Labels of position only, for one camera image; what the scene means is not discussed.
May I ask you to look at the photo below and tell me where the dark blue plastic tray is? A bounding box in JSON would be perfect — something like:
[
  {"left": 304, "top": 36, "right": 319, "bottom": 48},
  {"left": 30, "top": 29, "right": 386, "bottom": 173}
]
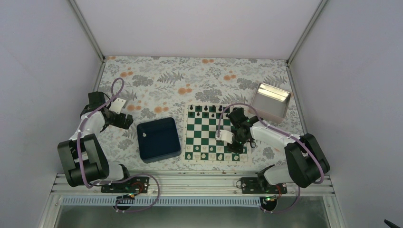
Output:
[{"left": 136, "top": 117, "right": 182, "bottom": 163}]

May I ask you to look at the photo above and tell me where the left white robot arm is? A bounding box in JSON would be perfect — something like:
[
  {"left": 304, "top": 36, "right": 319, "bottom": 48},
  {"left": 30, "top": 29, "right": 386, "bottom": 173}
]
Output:
[{"left": 57, "top": 92, "right": 133, "bottom": 192}]

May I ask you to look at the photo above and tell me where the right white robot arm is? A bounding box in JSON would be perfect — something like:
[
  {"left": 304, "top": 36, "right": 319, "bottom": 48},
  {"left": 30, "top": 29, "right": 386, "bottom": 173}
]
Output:
[{"left": 224, "top": 108, "right": 330, "bottom": 193}]

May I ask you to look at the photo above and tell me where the black chess pieces row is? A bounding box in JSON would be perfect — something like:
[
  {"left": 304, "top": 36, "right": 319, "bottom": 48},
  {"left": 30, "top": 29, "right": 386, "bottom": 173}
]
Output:
[{"left": 185, "top": 104, "right": 226, "bottom": 119}]

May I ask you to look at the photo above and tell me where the green white chess board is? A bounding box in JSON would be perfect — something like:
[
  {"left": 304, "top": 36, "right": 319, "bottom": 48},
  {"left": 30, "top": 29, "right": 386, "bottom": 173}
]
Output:
[{"left": 182, "top": 103, "right": 251, "bottom": 165}]

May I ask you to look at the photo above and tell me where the silver metal tin box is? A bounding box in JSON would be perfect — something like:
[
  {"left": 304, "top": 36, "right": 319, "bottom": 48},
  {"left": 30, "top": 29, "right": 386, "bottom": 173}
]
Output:
[{"left": 248, "top": 83, "right": 292, "bottom": 124}]

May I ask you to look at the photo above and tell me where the floral patterned table mat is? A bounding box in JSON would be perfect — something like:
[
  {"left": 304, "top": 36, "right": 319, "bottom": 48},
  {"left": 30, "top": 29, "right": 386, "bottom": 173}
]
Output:
[{"left": 97, "top": 56, "right": 292, "bottom": 171}]

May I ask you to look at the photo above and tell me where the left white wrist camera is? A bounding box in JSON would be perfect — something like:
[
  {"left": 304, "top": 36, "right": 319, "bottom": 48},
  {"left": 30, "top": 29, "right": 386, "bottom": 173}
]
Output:
[{"left": 108, "top": 98, "right": 127, "bottom": 114}]

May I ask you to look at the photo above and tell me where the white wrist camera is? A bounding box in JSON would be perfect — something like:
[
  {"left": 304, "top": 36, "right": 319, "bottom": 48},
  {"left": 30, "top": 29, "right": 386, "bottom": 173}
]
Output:
[
  {"left": 215, "top": 129, "right": 234, "bottom": 143},
  {"left": 108, "top": 98, "right": 127, "bottom": 114}
]

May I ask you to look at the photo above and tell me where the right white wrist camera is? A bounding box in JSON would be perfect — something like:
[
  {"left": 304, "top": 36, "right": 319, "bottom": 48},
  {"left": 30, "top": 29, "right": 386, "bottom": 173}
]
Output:
[{"left": 215, "top": 129, "right": 234, "bottom": 143}]

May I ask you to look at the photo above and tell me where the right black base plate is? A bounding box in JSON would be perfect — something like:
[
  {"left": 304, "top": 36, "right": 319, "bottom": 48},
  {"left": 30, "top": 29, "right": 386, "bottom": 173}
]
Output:
[{"left": 240, "top": 177, "right": 288, "bottom": 194}]

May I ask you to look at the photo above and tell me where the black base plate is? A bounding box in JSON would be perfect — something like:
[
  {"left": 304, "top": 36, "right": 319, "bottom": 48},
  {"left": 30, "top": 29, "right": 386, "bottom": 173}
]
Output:
[
  {"left": 101, "top": 176, "right": 149, "bottom": 194},
  {"left": 240, "top": 177, "right": 288, "bottom": 194}
]

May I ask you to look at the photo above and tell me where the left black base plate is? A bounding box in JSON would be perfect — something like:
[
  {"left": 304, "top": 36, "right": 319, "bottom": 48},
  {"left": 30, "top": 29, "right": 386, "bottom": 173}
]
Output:
[{"left": 101, "top": 176, "right": 149, "bottom": 194}]

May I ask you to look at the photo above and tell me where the aluminium rail frame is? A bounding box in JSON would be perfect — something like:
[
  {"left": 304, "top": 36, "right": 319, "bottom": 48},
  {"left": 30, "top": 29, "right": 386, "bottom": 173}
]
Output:
[{"left": 51, "top": 171, "right": 334, "bottom": 207}]

